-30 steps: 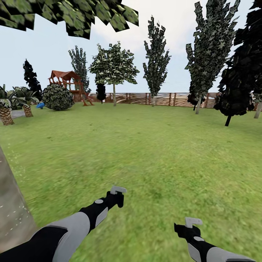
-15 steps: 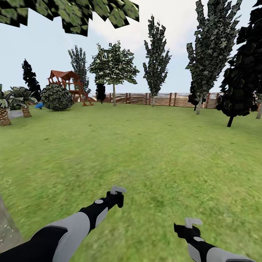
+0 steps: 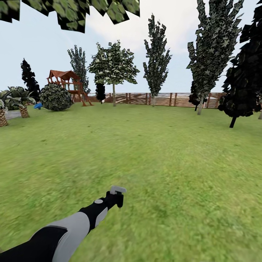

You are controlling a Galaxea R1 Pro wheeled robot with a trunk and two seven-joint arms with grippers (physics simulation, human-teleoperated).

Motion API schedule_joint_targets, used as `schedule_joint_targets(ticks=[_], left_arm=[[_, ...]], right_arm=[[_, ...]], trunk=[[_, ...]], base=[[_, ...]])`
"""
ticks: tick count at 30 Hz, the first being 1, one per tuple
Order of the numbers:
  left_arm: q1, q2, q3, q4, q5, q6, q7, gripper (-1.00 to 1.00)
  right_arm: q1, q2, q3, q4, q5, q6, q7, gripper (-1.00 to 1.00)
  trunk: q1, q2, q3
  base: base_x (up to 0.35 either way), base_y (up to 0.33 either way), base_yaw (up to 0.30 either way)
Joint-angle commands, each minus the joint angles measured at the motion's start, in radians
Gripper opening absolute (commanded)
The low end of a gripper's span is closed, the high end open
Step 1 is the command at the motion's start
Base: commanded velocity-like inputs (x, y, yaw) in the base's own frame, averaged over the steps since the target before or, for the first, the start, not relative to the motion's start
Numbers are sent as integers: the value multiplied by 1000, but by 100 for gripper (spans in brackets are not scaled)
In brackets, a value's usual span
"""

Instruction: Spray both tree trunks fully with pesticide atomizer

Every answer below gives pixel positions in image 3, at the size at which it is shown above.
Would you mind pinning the bush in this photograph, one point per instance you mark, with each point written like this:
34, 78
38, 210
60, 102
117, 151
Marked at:
3, 105
23, 95
54, 97
13, 108

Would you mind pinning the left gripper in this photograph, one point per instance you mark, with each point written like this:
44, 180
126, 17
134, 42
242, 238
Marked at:
116, 198

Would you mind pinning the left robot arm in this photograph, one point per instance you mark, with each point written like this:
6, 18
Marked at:
58, 241

